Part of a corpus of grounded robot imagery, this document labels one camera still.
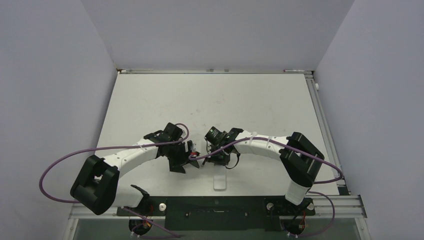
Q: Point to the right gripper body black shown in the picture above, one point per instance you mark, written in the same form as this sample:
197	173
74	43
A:
220	157

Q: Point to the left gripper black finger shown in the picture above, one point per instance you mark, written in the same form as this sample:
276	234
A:
192	160
176	165

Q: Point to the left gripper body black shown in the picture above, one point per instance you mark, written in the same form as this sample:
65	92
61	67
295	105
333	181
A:
178	150

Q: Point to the white remote control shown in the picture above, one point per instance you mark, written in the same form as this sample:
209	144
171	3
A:
219	178

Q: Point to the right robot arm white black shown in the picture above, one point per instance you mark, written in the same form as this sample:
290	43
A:
296	152

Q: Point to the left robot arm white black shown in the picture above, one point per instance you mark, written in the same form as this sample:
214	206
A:
97	184

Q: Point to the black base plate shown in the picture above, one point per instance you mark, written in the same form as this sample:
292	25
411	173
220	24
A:
222	213

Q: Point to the aluminium frame rail back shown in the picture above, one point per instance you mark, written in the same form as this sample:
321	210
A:
214	71

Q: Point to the aluminium frame rail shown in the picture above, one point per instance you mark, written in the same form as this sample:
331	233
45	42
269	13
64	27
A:
214	71
322	139

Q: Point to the aluminium frame rail right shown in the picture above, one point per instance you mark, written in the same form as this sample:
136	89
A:
322	139

